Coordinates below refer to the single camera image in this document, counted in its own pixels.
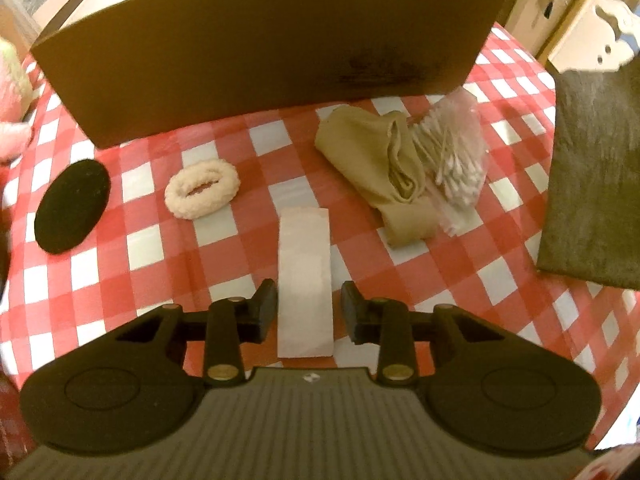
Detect beige stockings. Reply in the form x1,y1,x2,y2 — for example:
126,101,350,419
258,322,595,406
314,105,441,248

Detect black round pad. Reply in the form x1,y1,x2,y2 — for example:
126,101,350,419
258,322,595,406
34,159,111,255

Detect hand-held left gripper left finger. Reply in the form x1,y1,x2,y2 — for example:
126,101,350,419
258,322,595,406
115,280,278,387

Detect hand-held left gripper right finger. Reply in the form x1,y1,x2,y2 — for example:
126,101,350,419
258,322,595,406
341,281,506,386

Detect cream fluffy scrunchie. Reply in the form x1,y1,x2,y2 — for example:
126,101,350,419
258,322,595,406
164,157,241,220

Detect clear bag of cotton swabs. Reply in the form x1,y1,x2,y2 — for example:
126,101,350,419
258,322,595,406
405,87,488,236

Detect grey towel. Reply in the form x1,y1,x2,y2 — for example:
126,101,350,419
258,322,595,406
536,52,640,291

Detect pink plush toy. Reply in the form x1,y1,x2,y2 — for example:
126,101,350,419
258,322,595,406
0,35,36,163

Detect white paper strip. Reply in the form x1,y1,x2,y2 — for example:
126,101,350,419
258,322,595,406
276,206,335,360

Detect brown cardboard box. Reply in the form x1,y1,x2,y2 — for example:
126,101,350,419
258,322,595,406
30,0,508,150

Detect white wooden chair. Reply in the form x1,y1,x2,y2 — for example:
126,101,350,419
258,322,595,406
547,0,640,76

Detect red checked tablecloth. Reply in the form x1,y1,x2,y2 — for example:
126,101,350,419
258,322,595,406
0,22,640,451

